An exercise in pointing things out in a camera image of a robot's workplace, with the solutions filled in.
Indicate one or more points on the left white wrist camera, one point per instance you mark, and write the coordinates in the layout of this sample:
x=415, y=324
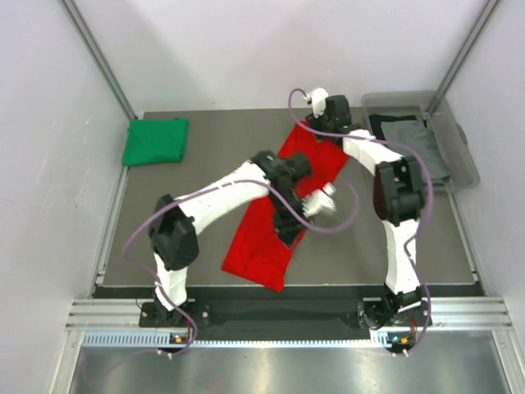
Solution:
x=320, y=201

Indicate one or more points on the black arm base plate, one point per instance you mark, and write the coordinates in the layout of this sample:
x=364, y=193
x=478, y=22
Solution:
x=350, y=312

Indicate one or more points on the black t shirt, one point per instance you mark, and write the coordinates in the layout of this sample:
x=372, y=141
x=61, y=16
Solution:
x=376, y=120

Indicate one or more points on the corner aluminium post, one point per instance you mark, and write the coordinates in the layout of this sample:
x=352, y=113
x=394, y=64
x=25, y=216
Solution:
x=77, y=19
x=483, y=19

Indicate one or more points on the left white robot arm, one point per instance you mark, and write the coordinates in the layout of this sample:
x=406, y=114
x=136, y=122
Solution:
x=174, y=235

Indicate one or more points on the left corner aluminium post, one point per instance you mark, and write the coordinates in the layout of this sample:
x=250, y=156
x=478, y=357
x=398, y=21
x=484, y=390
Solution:
x=77, y=19

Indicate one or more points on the red t shirt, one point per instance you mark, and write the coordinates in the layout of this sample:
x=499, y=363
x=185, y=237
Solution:
x=265, y=240

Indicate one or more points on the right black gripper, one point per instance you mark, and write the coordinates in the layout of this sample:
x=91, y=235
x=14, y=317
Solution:
x=313, y=123

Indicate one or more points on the right corner aluminium post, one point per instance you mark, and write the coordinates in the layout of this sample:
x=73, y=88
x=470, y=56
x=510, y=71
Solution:
x=483, y=19

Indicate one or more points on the clear plastic bin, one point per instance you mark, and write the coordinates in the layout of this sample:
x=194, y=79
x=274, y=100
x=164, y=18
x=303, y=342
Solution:
x=450, y=138

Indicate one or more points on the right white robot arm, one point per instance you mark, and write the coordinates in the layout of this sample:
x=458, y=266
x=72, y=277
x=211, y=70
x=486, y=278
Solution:
x=398, y=200

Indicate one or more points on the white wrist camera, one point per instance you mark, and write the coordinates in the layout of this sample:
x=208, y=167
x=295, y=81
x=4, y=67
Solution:
x=316, y=99
x=320, y=201

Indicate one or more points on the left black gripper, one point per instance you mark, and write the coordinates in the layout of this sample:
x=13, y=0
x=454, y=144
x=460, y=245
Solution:
x=288, y=227

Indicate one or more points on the folded green t shirt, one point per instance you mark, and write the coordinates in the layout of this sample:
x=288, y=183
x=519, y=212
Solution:
x=155, y=142

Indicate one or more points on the slotted grey cable duct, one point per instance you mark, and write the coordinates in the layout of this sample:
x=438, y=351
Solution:
x=178, y=340

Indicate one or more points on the grey t shirt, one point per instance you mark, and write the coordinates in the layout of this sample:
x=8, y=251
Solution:
x=414, y=134

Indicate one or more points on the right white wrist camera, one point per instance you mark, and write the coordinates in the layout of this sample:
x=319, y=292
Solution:
x=316, y=99

